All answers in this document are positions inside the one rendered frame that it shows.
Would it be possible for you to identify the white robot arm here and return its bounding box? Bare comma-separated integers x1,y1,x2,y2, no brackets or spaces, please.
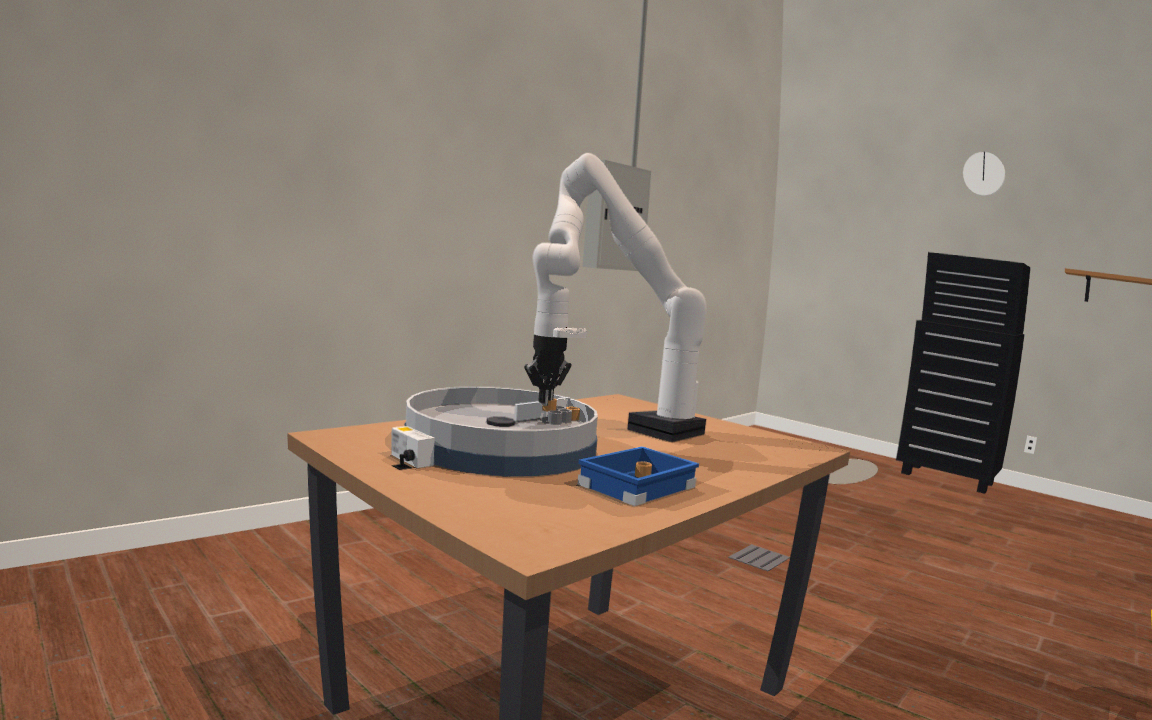
533,153,706,419

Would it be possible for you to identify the blue crate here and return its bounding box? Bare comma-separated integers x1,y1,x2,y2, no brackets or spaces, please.
577,446,697,506

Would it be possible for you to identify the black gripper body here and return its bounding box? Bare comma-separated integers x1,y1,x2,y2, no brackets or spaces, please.
533,335,567,374

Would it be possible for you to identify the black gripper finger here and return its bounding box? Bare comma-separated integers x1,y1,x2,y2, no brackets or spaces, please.
548,359,573,401
524,356,553,406

